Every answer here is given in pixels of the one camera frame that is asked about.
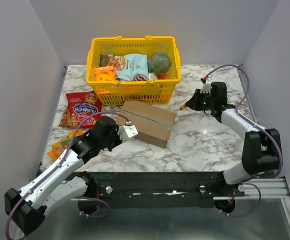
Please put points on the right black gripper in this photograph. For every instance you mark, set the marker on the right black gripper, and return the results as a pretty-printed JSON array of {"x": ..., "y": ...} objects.
[{"x": 198, "y": 100}]

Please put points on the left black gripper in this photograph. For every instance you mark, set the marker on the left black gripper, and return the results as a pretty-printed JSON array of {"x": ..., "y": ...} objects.
[{"x": 118, "y": 141}]

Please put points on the brown cardboard express box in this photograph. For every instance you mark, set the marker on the brown cardboard express box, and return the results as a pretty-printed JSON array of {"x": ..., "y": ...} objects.
[{"x": 153, "y": 124}]

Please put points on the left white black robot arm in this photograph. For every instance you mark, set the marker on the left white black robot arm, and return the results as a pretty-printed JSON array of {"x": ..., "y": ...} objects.
[{"x": 28, "y": 206}]

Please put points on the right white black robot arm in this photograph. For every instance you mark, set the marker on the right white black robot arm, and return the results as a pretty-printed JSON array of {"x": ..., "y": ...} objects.
[{"x": 261, "y": 152}]

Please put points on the red candy bag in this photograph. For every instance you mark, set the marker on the red candy bag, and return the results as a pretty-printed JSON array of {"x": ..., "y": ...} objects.
[{"x": 80, "y": 106}]

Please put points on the green round melon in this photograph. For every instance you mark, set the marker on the green round melon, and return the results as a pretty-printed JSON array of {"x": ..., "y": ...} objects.
[{"x": 159, "y": 63}]

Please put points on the orange yellow snack bag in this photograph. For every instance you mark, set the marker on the orange yellow snack bag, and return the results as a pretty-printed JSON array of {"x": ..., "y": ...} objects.
[{"x": 60, "y": 146}]

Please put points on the orange toy package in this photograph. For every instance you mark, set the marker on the orange toy package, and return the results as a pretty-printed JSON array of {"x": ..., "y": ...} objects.
[{"x": 105, "y": 74}]

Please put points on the yellow plastic shopping basket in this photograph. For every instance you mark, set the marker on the yellow plastic shopping basket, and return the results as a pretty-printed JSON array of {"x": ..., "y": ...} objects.
[{"x": 150, "y": 91}]

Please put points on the light blue chips bag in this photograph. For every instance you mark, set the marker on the light blue chips bag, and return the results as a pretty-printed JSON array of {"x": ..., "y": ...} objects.
[{"x": 130, "y": 67}]

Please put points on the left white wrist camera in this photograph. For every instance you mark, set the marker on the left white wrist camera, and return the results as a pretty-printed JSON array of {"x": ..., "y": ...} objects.
[{"x": 126, "y": 132}]

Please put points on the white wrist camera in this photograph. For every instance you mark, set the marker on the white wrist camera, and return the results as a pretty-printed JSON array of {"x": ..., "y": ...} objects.
[
  {"x": 206, "y": 89},
  {"x": 126, "y": 132}
]

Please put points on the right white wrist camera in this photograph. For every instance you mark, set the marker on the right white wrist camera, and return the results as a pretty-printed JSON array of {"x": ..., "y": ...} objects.
[{"x": 206, "y": 89}]

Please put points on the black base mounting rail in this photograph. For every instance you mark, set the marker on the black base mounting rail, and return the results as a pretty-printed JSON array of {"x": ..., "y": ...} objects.
[{"x": 141, "y": 190}]

